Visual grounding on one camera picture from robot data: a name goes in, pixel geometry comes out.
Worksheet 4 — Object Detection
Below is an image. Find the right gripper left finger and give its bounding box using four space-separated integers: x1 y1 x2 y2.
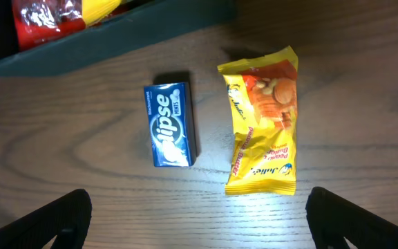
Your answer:
0 189 92 249

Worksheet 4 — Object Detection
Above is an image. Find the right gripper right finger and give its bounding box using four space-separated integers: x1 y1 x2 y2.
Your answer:
305 187 398 249

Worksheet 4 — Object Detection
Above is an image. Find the blue eclipse gum pack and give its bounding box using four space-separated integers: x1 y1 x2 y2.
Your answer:
144 82 197 167

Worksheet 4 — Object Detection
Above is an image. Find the yellow orange snack packet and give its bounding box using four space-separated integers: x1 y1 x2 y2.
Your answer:
218 46 299 195

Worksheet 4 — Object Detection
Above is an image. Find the red candy bag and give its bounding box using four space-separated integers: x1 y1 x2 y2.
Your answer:
11 0 86 51

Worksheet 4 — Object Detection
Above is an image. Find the dark green box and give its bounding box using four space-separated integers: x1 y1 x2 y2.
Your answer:
0 0 237 77

